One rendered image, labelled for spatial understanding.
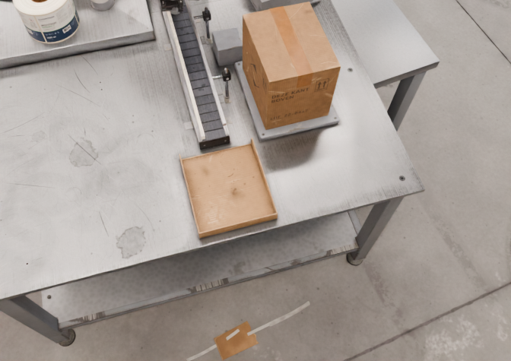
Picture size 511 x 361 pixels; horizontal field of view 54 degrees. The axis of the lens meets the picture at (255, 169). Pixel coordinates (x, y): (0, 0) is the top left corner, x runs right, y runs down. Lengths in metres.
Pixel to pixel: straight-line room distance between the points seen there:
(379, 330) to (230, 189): 1.11
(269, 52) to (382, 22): 0.72
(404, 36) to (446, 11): 1.48
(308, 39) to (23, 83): 1.08
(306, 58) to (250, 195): 0.48
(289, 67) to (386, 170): 0.50
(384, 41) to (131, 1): 1.04
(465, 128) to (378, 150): 1.32
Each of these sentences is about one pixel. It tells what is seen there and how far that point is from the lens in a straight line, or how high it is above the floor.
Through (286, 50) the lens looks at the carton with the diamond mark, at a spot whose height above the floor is 1.12.
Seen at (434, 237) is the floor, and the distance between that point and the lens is 2.70.
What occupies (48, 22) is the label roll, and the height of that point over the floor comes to 0.98.
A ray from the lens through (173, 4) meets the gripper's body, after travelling 1.94.
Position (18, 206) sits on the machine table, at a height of 0.83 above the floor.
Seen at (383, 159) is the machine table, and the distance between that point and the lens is 1.83.
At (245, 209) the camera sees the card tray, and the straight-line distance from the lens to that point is 1.66.
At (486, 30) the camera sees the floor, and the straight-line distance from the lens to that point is 3.65.
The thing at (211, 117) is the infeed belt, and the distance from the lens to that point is 1.79.
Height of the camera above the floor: 2.35
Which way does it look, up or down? 61 degrees down
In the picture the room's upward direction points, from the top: 3 degrees clockwise
